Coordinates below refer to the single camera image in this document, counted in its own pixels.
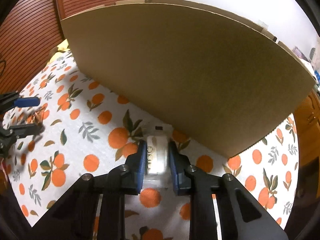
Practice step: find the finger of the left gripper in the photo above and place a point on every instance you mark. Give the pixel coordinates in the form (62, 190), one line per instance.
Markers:
(13, 99)
(13, 133)

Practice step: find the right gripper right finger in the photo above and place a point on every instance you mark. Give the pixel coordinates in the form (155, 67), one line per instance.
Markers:
(219, 206)

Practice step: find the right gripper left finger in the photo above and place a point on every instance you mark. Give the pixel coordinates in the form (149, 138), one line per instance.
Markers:
(73, 214)

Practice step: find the clear sesame candy packet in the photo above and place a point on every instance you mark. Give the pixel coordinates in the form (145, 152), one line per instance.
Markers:
(38, 116)

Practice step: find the small white cake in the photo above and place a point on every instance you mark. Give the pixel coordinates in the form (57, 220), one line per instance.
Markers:
(157, 158)

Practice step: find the wooden louvered wardrobe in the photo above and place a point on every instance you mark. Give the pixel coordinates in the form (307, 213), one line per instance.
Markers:
(30, 32)

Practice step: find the orange print bed sheet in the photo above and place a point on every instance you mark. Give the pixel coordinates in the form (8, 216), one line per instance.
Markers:
(88, 128)

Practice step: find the yellow plush toy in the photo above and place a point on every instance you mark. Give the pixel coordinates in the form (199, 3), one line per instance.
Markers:
(58, 50)

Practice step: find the wooden sideboard cabinet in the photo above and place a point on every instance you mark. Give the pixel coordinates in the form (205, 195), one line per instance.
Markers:
(307, 124)

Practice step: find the brown cardboard box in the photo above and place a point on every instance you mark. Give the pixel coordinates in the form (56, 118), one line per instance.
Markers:
(209, 73)

